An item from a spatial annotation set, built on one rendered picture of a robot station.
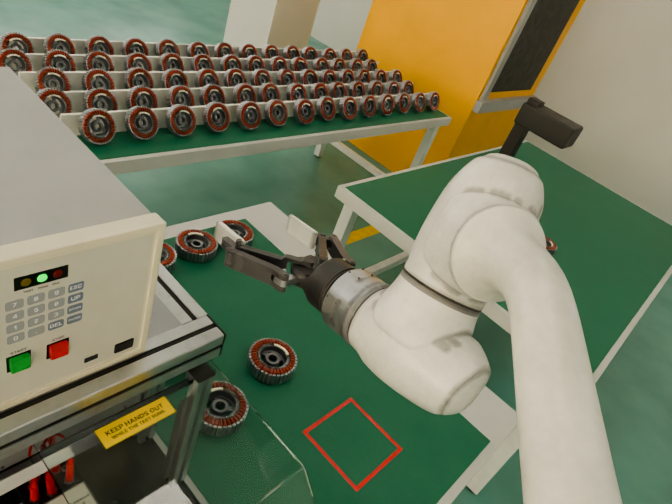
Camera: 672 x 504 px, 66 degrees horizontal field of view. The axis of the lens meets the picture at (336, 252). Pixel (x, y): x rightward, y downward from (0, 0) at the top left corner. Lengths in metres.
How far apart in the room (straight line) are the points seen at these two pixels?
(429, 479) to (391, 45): 3.42
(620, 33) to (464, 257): 4.95
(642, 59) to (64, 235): 5.11
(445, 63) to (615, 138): 2.08
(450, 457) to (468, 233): 0.81
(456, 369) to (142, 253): 0.35
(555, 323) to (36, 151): 0.56
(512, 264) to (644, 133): 4.91
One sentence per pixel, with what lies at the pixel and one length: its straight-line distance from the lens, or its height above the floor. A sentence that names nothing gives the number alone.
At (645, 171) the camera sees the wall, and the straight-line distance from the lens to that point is 5.40.
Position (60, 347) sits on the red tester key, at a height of 1.19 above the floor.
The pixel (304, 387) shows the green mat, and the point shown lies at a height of 0.75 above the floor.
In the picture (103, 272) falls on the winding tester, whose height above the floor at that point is 1.27.
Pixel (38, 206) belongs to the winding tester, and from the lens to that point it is 0.59.
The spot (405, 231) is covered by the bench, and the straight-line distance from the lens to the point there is 1.91.
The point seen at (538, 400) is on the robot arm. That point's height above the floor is 1.42.
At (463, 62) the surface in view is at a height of 0.97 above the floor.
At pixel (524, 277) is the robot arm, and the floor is 1.45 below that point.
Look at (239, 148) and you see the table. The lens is 2.09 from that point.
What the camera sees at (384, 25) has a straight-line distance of 4.22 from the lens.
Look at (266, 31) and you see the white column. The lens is 4.33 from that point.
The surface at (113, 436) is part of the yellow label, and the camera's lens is 0.71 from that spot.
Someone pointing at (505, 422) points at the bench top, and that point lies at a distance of 1.43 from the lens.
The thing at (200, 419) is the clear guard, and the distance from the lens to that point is 0.73.
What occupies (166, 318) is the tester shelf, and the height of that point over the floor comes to 1.11.
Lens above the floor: 1.66
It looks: 34 degrees down
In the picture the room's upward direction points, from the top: 22 degrees clockwise
